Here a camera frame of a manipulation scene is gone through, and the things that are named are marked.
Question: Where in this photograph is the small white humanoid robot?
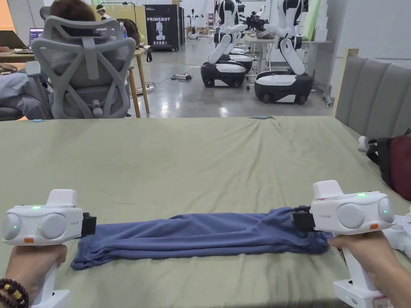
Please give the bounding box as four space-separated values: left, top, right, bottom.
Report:
187 8 202 41

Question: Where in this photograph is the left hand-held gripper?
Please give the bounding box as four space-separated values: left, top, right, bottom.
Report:
2 189 98 308

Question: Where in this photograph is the dark red and black bag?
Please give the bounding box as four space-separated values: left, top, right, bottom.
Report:
366 128 411 203

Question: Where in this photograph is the grey mesh office chair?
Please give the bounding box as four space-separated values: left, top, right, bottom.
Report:
25 14 137 120

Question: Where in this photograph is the person's left hand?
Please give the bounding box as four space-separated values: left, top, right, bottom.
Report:
4 243 68 306

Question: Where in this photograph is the dark blue shirt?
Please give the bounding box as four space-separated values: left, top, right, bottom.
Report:
70 207 334 272

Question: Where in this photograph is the person's right hand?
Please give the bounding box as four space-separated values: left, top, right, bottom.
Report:
327 229 403 299

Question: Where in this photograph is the bed with pale green sheet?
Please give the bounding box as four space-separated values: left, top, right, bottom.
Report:
0 115 411 308

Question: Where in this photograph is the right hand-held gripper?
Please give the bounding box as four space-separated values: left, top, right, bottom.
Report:
290 180 395 308

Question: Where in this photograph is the open laptop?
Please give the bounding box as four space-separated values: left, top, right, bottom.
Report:
28 28 45 50

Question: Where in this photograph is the black cabinet with robot print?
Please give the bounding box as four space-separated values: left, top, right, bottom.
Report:
144 4 181 52

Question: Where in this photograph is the grey padded headboard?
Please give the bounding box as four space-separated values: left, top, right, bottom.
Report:
334 48 411 139

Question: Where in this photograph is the white and black wheeled robot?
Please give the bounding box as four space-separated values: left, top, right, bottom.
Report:
200 0 255 89
244 0 315 105

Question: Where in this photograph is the wooden table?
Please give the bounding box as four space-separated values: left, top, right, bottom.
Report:
128 44 152 118

